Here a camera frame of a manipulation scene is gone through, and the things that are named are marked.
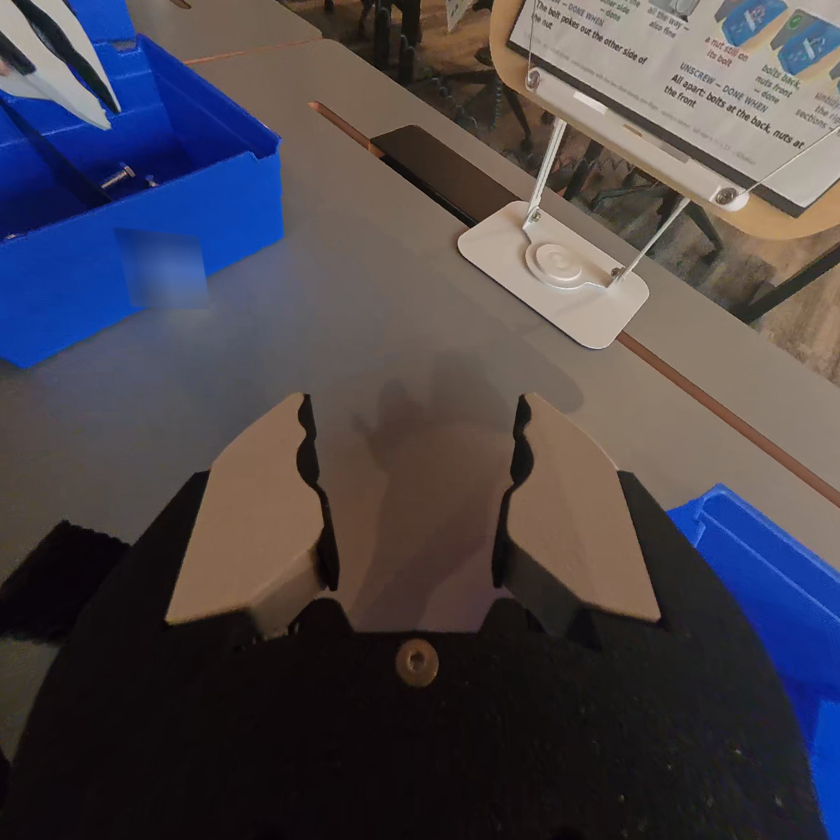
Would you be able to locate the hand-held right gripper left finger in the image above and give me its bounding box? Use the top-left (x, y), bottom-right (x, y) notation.
top-left (164, 392), bottom-right (340, 639)

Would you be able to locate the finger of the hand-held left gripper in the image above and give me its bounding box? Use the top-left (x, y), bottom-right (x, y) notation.
top-left (0, 0), bottom-right (112, 130)
top-left (18, 0), bottom-right (123, 116)

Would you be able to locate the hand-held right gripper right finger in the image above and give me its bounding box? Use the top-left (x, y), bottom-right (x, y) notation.
top-left (492, 392), bottom-right (662, 639)

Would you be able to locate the blue plastic bin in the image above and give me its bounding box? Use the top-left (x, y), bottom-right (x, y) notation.
top-left (0, 0), bottom-right (284, 370)
top-left (666, 484), bottom-right (840, 840)

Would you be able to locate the black bin divider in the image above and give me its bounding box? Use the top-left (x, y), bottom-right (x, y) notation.
top-left (0, 98), bottom-right (112, 206)

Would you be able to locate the printed instruction sheet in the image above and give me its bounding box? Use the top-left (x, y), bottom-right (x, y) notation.
top-left (508, 0), bottom-right (840, 212)

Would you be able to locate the black coiled cable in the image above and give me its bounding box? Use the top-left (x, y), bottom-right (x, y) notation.
top-left (371, 0), bottom-right (421, 89)

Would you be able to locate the black cable tray cover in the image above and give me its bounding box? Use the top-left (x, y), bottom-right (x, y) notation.
top-left (369, 125), bottom-right (521, 228)

